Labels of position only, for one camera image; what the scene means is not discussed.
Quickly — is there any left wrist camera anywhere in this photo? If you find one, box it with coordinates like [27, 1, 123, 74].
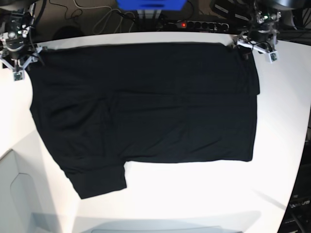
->
[266, 50, 279, 64]

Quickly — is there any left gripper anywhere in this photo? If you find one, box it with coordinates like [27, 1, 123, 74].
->
[226, 29, 278, 60]

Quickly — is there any black box labelled OpenArm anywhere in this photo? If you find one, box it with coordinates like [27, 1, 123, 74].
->
[288, 165, 311, 233]

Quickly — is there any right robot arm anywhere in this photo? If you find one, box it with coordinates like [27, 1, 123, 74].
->
[0, 0, 47, 81]

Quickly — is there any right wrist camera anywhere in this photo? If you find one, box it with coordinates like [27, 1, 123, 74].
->
[13, 70, 25, 82]

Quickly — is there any black T-shirt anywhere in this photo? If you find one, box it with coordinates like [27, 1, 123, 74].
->
[28, 43, 260, 199]

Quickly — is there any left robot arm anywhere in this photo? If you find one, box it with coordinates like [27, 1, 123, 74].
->
[229, 0, 281, 64]

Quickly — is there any blue plastic bin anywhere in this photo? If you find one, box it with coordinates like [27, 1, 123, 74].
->
[116, 0, 187, 11]

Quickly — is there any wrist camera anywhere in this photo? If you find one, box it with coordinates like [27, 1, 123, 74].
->
[13, 70, 25, 82]
[266, 50, 279, 64]

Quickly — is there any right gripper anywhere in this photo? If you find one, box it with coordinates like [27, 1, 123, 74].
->
[0, 36, 45, 71]

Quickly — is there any black power strip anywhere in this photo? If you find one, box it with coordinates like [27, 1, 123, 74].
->
[167, 21, 230, 33]

